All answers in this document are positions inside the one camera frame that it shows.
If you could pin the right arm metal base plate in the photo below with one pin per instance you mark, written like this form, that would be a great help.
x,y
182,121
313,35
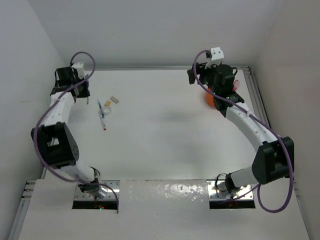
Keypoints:
x,y
217,192

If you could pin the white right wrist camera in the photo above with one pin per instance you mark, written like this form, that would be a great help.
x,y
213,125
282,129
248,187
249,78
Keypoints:
x,y
214,56

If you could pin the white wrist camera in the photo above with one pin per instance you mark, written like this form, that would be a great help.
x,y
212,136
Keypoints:
x,y
78,68
214,56

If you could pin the orange highlighter pen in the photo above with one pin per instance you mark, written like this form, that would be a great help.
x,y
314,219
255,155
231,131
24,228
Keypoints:
x,y
236,84

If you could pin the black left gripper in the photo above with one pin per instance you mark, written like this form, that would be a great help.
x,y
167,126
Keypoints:
x,y
86,92

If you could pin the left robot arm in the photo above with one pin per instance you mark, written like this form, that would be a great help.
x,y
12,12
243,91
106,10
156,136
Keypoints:
x,y
56,143

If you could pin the orange round compartment container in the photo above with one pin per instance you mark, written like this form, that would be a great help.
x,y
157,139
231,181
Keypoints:
x,y
209,99

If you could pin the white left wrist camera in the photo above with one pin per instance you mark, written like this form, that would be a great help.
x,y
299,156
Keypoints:
x,y
78,68

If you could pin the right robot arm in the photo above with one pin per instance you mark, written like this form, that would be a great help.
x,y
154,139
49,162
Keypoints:
x,y
274,157

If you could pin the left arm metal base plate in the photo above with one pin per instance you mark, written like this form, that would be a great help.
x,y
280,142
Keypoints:
x,y
104,192

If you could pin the teal capped pen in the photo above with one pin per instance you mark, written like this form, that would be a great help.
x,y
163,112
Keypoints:
x,y
100,109

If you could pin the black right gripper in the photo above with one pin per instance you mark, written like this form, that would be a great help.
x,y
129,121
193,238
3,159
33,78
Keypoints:
x,y
201,70

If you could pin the beige eraser block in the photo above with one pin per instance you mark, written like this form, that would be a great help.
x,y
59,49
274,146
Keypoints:
x,y
114,99

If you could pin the blue gel pen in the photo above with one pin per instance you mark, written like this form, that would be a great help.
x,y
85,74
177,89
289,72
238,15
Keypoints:
x,y
103,123

